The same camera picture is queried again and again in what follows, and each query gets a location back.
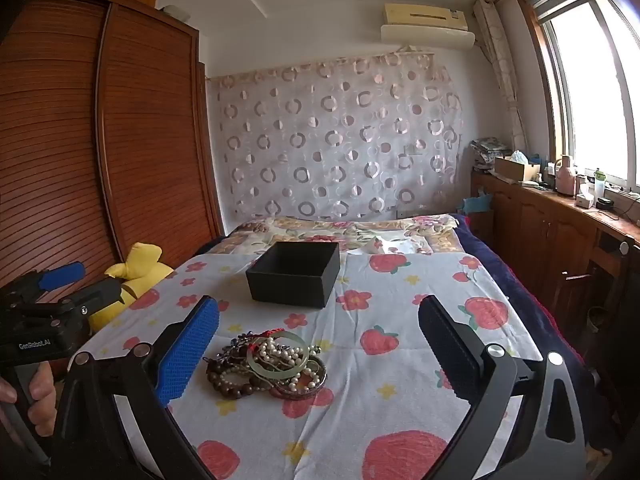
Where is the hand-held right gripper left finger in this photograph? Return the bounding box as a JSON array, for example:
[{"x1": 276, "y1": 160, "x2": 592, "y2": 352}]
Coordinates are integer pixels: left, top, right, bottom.
[{"x1": 50, "y1": 295, "x2": 221, "y2": 480}]

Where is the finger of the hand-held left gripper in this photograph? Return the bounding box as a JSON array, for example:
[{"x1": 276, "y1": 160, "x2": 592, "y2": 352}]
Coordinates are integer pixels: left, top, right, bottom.
[
  {"x1": 59, "y1": 278, "x2": 124, "y2": 319},
  {"x1": 0, "y1": 261, "x2": 86, "y2": 311}
]

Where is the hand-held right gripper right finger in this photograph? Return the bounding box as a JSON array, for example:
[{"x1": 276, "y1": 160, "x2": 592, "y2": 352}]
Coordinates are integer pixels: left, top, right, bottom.
[{"x1": 417, "y1": 295, "x2": 601, "y2": 480}]

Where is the dark crystal bead bracelet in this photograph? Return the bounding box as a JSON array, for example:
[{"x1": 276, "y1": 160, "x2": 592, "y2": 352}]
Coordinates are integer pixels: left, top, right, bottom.
[{"x1": 202, "y1": 335, "x2": 256, "y2": 366}]

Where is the pale green jade bangle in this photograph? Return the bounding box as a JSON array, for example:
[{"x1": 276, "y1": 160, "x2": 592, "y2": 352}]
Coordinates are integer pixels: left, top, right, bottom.
[{"x1": 246, "y1": 332, "x2": 311, "y2": 379}]

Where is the brown wooden bead bracelet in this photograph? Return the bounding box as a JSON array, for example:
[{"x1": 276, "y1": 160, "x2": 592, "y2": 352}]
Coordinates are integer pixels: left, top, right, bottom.
[{"x1": 207, "y1": 360, "x2": 274, "y2": 401}]

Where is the red cord bracelet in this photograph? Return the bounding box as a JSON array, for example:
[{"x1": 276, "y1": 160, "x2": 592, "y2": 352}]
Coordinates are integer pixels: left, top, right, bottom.
[{"x1": 247, "y1": 329, "x2": 284, "y2": 356}]

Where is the white pearl necklace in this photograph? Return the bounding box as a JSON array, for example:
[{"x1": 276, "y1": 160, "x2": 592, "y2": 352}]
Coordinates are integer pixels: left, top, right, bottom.
[{"x1": 250, "y1": 337, "x2": 326, "y2": 396}]

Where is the black box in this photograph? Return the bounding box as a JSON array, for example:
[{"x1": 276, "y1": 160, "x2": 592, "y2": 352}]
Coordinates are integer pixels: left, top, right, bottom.
[{"x1": 245, "y1": 241, "x2": 341, "y2": 309}]

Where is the patterned metal bangle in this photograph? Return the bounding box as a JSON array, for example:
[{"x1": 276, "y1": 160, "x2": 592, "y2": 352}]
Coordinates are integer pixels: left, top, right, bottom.
[{"x1": 270, "y1": 357, "x2": 329, "y2": 401}]

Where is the person's left hand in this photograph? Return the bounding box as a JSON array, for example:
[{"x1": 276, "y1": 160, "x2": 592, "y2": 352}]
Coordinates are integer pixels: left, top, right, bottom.
[{"x1": 0, "y1": 361, "x2": 59, "y2": 457}]

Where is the yellow plush toy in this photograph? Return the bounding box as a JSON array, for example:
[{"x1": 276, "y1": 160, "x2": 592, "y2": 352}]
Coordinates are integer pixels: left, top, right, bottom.
[{"x1": 87, "y1": 242, "x2": 176, "y2": 334}]

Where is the strawberry print bed sheet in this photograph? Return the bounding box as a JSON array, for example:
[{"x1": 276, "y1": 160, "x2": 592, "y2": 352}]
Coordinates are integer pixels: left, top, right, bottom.
[{"x1": 67, "y1": 250, "x2": 546, "y2": 480}]

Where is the dark blue blanket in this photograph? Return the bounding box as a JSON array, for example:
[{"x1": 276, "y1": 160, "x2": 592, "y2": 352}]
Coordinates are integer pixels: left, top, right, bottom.
[{"x1": 455, "y1": 214, "x2": 603, "y2": 461}]

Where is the dark wooden chair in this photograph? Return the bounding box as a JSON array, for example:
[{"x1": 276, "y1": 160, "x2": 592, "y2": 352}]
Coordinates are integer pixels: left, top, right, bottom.
[{"x1": 550, "y1": 269, "x2": 601, "y2": 332}]

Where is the teal bag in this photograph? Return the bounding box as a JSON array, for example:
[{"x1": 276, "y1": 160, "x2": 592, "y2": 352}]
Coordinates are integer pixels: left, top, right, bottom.
[{"x1": 459, "y1": 195, "x2": 496, "y2": 216}]

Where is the wooden sideboard cabinet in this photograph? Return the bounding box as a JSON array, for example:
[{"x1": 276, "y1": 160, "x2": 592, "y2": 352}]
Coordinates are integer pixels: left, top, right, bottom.
[{"x1": 470, "y1": 167, "x2": 640, "y2": 313}]

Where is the brown wooden wardrobe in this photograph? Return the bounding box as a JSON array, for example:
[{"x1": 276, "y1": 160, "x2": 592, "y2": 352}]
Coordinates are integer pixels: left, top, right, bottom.
[{"x1": 0, "y1": 0, "x2": 224, "y2": 307}]

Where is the floral quilt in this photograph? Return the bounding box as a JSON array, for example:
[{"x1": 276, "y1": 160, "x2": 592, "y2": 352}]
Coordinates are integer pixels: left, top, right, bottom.
[{"x1": 200, "y1": 214, "x2": 466, "y2": 262}]

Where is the cardboard box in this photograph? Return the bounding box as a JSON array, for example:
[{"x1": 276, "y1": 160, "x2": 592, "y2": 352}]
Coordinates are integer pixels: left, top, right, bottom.
[{"x1": 494, "y1": 155, "x2": 542, "y2": 182}]

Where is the patterned cloth bundle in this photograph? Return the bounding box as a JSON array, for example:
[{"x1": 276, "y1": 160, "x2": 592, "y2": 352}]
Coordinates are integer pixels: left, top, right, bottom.
[{"x1": 470, "y1": 137, "x2": 511, "y2": 171}]

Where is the pink kettle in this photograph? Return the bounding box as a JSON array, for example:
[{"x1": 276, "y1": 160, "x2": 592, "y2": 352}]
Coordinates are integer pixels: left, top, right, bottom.
[{"x1": 555, "y1": 154, "x2": 576, "y2": 196}]

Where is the headboard with lace cover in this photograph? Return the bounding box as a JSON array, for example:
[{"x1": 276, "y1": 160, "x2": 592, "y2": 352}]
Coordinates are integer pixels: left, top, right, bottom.
[{"x1": 206, "y1": 50, "x2": 464, "y2": 221}]

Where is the window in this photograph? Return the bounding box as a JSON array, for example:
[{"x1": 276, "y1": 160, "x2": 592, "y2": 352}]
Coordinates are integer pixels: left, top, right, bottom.
[{"x1": 517, "y1": 0, "x2": 640, "y2": 197}]

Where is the wall air conditioner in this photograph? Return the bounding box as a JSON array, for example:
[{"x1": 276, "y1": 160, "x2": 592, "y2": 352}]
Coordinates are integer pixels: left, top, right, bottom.
[
  {"x1": 380, "y1": 24, "x2": 476, "y2": 51},
  {"x1": 384, "y1": 2, "x2": 469, "y2": 31}
]

